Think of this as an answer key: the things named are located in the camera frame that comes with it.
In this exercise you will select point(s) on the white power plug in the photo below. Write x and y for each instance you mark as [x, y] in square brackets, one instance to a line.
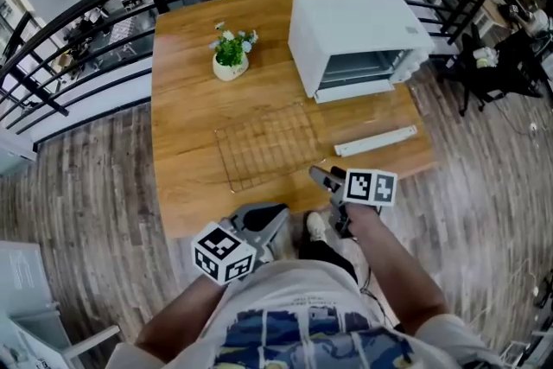
[532, 126]

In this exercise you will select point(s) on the person's right forearm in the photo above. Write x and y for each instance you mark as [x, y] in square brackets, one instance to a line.
[397, 263]

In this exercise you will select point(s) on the white cabinet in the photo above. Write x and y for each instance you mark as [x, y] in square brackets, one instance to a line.
[26, 276]

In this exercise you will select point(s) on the person's cream right shoe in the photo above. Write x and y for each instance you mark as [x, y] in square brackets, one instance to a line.
[315, 224]

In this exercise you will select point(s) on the pale yellow white bundle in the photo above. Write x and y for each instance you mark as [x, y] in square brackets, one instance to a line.
[486, 57]

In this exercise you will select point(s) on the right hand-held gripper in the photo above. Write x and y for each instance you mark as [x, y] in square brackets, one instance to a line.
[369, 188]

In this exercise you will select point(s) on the white pot with green plant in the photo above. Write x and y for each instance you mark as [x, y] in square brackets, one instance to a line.
[231, 69]

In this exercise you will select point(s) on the person's white printed shirt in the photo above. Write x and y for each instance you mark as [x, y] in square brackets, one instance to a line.
[302, 285]

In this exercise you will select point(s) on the brown cardboard box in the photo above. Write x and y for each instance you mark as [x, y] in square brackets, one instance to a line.
[62, 62]

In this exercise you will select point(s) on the person's left forearm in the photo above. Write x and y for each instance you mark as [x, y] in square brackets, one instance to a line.
[181, 315]

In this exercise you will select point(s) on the wooden desk with white frame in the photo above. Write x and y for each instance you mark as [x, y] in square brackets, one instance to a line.
[494, 10]

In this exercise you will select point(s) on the white toaster oven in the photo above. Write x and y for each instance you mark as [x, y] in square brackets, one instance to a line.
[354, 21]

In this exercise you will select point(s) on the large glass window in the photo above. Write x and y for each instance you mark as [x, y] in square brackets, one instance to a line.
[10, 13]

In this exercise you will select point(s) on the black office chair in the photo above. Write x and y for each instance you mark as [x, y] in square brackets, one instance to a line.
[488, 86]

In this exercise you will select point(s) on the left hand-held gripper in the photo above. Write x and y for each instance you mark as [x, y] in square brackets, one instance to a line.
[222, 257]

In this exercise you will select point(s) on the white desk frame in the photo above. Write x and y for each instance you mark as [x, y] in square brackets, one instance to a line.
[93, 341]

